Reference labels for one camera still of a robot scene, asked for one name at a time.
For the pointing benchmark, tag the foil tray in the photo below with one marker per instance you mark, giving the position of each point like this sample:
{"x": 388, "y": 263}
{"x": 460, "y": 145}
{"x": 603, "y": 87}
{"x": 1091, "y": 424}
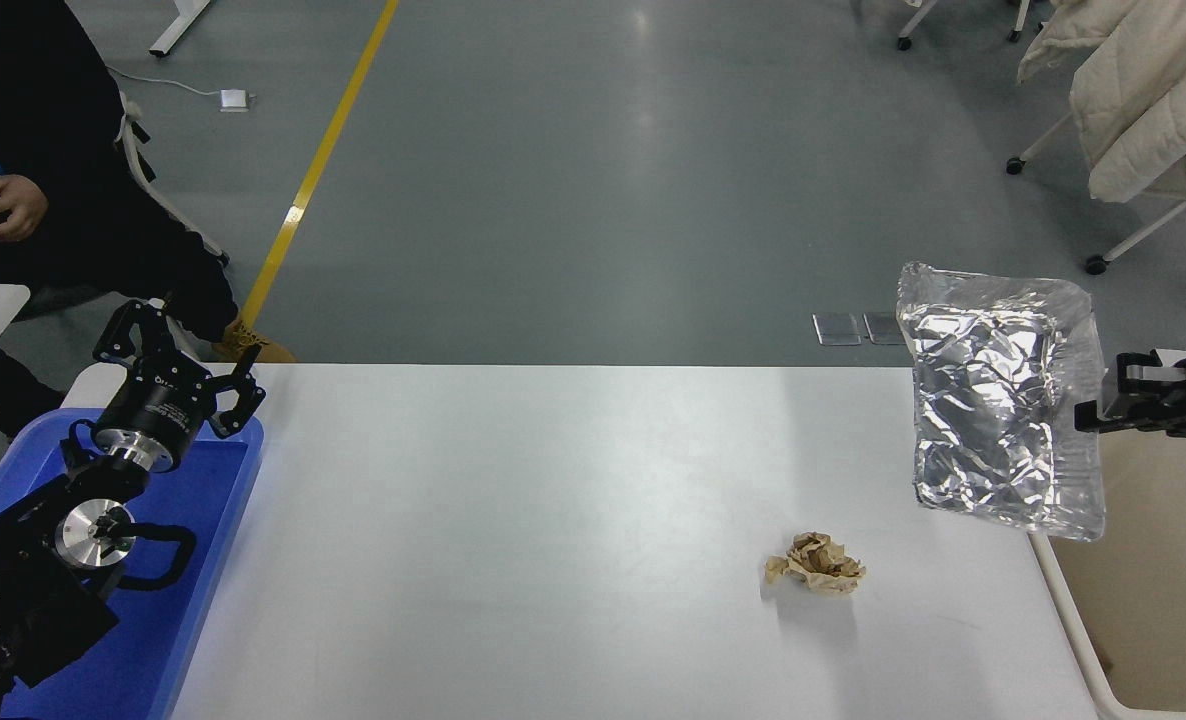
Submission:
{"x": 993, "y": 400}

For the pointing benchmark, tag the blue plastic tray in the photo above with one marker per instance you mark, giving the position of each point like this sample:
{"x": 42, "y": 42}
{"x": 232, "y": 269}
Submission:
{"x": 193, "y": 560}

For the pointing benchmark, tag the silver floor plate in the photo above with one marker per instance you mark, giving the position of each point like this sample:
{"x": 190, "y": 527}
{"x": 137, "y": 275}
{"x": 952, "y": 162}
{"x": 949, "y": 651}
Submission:
{"x": 837, "y": 329}
{"x": 881, "y": 328}

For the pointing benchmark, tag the white desk foot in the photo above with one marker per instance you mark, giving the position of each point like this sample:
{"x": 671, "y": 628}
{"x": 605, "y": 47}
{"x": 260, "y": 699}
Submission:
{"x": 175, "y": 30}

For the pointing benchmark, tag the person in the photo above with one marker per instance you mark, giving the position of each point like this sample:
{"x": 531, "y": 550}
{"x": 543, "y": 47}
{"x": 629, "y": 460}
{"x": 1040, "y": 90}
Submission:
{"x": 53, "y": 100}

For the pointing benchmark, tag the grey office chair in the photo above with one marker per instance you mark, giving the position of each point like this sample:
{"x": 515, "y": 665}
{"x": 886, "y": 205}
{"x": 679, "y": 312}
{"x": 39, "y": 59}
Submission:
{"x": 125, "y": 145}

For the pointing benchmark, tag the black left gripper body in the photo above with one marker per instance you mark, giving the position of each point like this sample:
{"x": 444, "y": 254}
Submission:
{"x": 153, "y": 410}

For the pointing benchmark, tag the white chair holding coat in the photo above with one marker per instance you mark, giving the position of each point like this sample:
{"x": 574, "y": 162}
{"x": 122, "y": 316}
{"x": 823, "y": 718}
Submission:
{"x": 1096, "y": 264}

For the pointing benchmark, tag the white swivel chair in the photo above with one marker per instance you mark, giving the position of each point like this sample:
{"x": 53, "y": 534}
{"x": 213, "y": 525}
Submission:
{"x": 903, "y": 43}

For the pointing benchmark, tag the cream padded coat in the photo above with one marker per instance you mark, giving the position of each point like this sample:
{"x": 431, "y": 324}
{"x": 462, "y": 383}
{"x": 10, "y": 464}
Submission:
{"x": 1153, "y": 100}

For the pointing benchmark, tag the large pale bin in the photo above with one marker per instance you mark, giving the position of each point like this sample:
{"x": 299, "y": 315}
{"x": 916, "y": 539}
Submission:
{"x": 1153, "y": 600}

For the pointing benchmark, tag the tan paper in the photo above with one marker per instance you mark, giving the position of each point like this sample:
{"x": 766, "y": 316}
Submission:
{"x": 818, "y": 565}

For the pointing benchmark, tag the person's left hand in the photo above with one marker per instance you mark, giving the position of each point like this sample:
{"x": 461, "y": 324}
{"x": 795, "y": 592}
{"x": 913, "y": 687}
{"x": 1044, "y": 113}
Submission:
{"x": 21, "y": 205}

